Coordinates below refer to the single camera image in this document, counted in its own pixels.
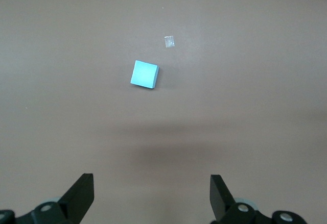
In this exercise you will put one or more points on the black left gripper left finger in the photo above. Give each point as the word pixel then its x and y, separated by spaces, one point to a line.
pixel 76 203

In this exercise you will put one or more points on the light blue cube block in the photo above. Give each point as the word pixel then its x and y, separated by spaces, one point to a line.
pixel 144 74

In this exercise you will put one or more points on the small clear tape piece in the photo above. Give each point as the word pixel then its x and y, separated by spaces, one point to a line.
pixel 169 41

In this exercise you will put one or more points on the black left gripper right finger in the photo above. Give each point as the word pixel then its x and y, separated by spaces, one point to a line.
pixel 222 201

